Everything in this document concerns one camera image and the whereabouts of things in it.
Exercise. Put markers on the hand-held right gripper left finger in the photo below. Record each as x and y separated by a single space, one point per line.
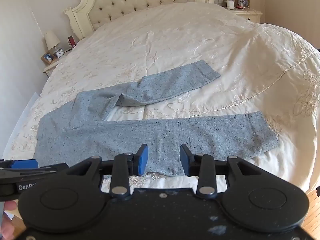
142 160

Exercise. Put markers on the cream embroidered bedspread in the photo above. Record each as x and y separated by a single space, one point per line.
162 42

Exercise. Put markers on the white diffuser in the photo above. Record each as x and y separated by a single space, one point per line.
230 4

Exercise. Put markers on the small alarm clock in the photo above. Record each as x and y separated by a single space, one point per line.
59 53

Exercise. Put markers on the dark red box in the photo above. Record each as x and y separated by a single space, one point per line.
71 41

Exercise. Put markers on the cream nightstand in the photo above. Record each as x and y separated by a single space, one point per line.
252 16
50 69

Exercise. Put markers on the person's left hand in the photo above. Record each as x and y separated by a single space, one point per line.
10 206

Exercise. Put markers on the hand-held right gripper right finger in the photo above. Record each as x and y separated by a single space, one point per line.
184 160

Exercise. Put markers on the wooden photo frame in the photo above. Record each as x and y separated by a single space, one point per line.
48 58
242 2

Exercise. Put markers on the grey speckled pants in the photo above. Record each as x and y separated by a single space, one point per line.
175 135

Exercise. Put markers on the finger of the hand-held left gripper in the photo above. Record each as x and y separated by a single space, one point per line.
23 164
47 169

